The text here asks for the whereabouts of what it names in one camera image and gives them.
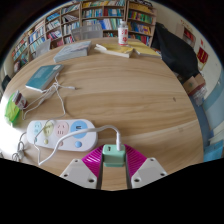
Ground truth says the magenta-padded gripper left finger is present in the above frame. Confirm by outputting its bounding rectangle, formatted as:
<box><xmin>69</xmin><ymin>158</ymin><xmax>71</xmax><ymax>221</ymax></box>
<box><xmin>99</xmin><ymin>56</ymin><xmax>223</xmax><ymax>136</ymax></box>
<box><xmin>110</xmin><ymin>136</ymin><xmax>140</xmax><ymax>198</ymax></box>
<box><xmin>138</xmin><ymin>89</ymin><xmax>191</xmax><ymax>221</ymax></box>
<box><xmin>59</xmin><ymin>145</ymin><xmax>105</xmax><ymax>191</ymax></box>

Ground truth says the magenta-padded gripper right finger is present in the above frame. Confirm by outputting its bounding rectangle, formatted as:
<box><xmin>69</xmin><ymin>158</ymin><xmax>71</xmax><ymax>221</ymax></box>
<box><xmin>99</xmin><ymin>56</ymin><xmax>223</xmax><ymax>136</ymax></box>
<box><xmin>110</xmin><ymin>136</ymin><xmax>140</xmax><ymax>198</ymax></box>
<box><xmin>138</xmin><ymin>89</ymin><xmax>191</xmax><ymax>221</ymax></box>
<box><xmin>124</xmin><ymin>144</ymin><xmax>168</xmax><ymax>190</ymax></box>

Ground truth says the mint green charger block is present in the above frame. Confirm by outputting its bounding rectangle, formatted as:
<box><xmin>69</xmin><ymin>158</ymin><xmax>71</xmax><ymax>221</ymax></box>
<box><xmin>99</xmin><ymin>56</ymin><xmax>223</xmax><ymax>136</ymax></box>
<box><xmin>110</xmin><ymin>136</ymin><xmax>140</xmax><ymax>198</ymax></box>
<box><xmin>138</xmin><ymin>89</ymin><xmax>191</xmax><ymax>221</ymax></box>
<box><xmin>101</xmin><ymin>143</ymin><xmax>127</xmax><ymax>168</ymax></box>

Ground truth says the thin white charger cable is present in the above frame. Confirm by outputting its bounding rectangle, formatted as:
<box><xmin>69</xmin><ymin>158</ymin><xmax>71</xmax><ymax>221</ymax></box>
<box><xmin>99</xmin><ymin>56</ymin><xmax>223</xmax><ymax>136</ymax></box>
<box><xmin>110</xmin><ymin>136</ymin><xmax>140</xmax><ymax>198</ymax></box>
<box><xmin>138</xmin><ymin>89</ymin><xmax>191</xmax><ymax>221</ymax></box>
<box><xmin>21</xmin><ymin>71</ymin><xmax>123</xmax><ymax>167</ymax></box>

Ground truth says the white pastel-socket power strip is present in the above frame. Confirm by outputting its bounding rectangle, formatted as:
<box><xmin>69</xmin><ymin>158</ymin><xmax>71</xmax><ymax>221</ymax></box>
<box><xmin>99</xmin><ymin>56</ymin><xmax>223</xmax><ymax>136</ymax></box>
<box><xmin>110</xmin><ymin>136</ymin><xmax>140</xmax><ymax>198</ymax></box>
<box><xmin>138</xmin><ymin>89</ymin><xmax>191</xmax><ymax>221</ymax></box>
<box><xmin>25</xmin><ymin>118</ymin><xmax>99</xmax><ymax>153</ymax></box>

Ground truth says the green plastic bag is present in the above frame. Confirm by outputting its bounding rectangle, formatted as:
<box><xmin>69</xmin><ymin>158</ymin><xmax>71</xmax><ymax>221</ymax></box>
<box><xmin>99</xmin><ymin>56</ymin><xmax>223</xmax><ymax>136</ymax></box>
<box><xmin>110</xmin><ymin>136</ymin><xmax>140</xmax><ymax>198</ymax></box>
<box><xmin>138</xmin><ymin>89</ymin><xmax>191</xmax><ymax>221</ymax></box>
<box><xmin>4</xmin><ymin>92</ymin><xmax>22</xmax><ymax>126</ymax></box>

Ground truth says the small red-labelled jar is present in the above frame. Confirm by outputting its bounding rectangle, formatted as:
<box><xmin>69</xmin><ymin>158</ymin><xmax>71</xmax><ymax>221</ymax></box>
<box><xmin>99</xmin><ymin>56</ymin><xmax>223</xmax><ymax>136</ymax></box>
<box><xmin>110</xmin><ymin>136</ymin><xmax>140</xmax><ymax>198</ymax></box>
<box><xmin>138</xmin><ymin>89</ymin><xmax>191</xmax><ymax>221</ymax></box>
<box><xmin>12</xmin><ymin>89</ymin><xmax>28</xmax><ymax>110</ymax></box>

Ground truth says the cardboard box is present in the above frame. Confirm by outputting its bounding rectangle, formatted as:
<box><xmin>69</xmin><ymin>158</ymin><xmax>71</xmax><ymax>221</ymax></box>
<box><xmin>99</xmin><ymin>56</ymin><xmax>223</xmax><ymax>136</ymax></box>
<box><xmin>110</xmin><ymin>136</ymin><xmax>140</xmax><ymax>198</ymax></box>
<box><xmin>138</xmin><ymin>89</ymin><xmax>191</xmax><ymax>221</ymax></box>
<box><xmin>182</xmin><ymin>73</ymin><xmax>208</xmax><ymax>98</ymax></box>

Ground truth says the teal book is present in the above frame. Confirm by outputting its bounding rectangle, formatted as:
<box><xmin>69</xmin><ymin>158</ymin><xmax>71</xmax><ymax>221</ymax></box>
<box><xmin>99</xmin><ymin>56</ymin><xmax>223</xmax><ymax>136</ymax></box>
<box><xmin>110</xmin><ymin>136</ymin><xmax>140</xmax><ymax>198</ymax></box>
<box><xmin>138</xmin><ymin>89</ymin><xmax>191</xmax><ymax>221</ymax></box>
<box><xmin>25</xmin><ymin>63</ymin><xmax>64</xmax><ymax>93</ymax></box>

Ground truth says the dark office chair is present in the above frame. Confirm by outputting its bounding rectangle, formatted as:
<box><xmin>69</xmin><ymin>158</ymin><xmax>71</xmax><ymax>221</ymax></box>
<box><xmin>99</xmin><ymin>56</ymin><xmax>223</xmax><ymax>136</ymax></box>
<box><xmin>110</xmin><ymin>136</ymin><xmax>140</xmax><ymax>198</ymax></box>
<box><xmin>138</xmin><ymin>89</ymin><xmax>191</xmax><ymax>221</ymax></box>
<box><xmin>0</xmin><ymin>74</ymin><xmax>12</xmax><ymax>91</ymax></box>

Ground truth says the black cloth cover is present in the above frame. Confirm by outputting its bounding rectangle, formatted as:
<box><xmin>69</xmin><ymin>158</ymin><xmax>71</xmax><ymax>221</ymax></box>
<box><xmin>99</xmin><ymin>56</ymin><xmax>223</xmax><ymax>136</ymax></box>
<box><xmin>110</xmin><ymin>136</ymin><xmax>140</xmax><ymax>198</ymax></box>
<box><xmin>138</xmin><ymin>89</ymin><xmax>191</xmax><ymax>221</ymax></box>
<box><xmin>150</xmin><ymin>22</ymin><xmax>201</xmax><ymax>81</ymax></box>

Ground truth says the thin yellow book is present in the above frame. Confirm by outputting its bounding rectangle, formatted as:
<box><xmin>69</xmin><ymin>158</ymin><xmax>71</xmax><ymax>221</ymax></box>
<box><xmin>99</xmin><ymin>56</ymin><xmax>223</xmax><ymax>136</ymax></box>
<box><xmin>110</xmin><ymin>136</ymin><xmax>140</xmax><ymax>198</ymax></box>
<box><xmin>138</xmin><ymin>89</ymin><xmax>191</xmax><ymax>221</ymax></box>
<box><xmin>128</xmin><ymin>40</ymin><xmax>162</xmax><ymax>59</ymax></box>

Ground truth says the grey book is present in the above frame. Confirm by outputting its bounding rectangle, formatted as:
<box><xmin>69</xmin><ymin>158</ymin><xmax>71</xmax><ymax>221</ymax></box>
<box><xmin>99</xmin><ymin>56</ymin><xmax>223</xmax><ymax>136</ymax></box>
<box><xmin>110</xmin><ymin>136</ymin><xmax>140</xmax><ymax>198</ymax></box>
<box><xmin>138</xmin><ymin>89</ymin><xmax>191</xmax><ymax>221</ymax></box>
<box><xmin>53</xmin><ymin>40</ymin><xmax>93</xmax><ymax>63</ymax></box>

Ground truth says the thick yellow book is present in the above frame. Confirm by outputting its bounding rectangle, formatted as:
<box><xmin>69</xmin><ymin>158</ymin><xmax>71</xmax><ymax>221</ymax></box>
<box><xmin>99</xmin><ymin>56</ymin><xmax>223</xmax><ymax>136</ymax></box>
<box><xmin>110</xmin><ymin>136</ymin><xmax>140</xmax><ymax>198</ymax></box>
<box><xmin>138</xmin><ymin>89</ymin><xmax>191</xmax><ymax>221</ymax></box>
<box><xmin>93</xmin><ymin>42</ymin><xmax>134</xmax><ymax>59</ymax></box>

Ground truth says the narrow grey mesh chair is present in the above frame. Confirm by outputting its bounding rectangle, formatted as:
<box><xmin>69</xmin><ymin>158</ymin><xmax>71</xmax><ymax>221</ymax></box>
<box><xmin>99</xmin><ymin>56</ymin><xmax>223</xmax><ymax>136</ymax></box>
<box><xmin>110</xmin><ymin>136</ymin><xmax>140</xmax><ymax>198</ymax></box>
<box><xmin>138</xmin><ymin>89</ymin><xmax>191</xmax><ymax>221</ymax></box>
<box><xmin>34</xmin><ymin>38</ymin><xmax>52</xmax><ymax>58</ymax></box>

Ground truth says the white bottle with red label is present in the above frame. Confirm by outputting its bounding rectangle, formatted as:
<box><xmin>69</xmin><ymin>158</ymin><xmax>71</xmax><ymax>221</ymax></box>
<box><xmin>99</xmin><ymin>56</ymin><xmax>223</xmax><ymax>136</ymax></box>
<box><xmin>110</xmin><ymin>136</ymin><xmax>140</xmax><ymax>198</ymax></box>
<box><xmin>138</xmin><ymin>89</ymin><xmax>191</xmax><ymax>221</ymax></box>
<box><xmin>117</xmin><ymin>20</ymin><xmax>130</xmax><ymax>47</ymax></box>

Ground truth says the wide grey mesh chair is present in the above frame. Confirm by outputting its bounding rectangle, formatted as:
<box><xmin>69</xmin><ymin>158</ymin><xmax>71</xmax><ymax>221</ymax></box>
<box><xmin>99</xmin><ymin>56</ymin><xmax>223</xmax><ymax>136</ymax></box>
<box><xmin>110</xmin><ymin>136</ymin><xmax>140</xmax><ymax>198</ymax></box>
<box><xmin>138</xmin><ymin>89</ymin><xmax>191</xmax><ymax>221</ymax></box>
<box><xmin>70</xmin><ymin>23</ymin><xmax>104</xmax><ymax>42</ymax></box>

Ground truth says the wooden bookshelf unit with books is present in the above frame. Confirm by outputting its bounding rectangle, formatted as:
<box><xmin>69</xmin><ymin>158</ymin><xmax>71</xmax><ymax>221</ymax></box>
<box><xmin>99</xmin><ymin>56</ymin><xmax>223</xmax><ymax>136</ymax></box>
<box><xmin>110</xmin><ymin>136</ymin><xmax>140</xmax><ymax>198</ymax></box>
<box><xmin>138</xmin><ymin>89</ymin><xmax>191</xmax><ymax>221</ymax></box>
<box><xmin>11</xmin><ymin>0</ymin><xmax>158</xmax><ymax>74</ymax></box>

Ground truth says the red wall hanging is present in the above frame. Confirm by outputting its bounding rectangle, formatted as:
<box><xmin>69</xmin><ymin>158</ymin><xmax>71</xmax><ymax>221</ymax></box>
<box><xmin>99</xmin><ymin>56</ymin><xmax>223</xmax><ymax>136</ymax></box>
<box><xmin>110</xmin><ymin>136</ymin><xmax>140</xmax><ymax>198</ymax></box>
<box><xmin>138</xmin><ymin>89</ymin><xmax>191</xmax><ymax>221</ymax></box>
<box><xmin>197</xmin><ymin>46</ymin><xmax>209</xmax><ymax>64</ymax></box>

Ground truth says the small wooden wall shelf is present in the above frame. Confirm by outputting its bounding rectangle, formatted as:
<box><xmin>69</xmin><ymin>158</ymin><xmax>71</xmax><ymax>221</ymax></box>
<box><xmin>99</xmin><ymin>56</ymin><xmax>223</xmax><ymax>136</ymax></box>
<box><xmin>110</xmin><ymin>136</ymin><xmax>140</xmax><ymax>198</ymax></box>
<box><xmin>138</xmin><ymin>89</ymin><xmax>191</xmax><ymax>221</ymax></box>
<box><xmin>175</xmin><ymin>22</ymin><xmax>196</xmax><ymax>44</ymax></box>

